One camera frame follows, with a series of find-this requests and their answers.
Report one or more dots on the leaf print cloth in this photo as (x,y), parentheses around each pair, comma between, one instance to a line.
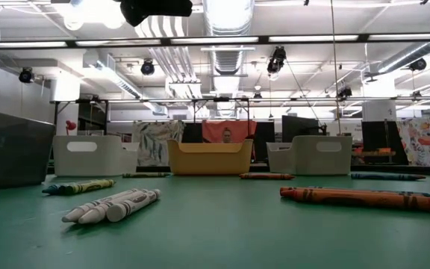
(155,145)

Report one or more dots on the black monitor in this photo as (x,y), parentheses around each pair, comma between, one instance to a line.
(301,127)

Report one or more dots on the distant black rig frame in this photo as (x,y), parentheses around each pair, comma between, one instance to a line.
(220,99)

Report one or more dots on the silver ventilation duct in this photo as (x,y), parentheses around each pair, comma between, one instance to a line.
(226,60)

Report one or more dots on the black partition panel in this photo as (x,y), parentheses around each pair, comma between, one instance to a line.
(371,134)

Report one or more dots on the red crayon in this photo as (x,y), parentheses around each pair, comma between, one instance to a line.
(267,176)

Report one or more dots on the grey plastic bin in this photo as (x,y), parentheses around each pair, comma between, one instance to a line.
(323,164)

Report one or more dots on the yellow green crayon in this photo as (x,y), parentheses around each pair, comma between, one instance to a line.
(95,185)
(146,175)
(69,189)

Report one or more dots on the orange plastic bin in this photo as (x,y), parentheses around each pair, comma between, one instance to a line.
(209,160)

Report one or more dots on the flower print cloth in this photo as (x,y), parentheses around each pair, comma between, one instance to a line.
(424,142)

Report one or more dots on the white crayon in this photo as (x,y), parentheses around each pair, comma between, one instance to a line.
(101,213)
(134,204)
(88,206)

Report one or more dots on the orange crayons front right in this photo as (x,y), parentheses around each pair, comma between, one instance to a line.
(368,201)

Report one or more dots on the dark green plastic bin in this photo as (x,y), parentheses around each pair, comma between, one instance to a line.
(9,149)

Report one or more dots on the orange-red crayons lower right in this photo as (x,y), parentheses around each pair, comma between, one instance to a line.
(286,193)

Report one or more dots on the black beam with light strips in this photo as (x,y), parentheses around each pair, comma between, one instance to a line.
(363,37)

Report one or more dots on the orange cloth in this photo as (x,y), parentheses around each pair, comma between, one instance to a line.
(211,130)

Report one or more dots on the distant wooden desk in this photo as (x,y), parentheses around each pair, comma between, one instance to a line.
(371,153)

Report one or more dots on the green table mat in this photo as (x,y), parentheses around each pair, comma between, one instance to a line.
(215,243)

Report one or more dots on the person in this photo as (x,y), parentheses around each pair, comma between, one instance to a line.
(227,135)

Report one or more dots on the white plastic bin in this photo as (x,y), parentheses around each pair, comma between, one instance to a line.
(95,164)

